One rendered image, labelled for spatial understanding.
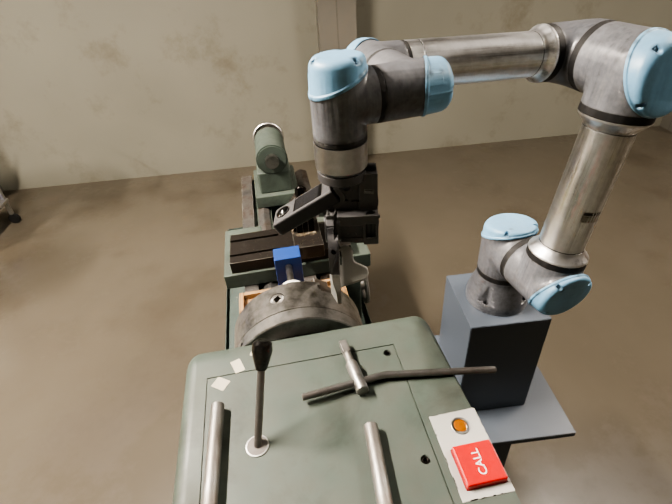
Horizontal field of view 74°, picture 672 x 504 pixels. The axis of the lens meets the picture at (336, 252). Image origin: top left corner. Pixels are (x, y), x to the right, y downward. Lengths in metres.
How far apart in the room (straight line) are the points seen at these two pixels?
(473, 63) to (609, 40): 0.21
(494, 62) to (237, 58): 3.54
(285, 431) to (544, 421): 0.87
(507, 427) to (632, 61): 0.96
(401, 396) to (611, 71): 0.61
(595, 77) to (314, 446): 0.73
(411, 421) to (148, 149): 4.16
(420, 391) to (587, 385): 1.84
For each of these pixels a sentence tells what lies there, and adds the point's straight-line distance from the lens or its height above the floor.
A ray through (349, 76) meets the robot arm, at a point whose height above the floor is 1.75.
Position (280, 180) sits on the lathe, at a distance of 2.04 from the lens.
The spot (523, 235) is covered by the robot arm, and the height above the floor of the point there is 1.33.
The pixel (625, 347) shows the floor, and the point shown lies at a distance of 2.85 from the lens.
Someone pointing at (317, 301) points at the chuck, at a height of 1.23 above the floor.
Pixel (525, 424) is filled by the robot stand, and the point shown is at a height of 0.75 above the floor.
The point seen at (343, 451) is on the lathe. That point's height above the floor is 1.26.
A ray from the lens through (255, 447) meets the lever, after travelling 0.76.
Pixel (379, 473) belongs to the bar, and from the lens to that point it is 0.70.
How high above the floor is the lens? 1.90
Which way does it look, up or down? 37 degrees down
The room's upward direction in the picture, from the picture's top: 4 degrees counter-clockwise
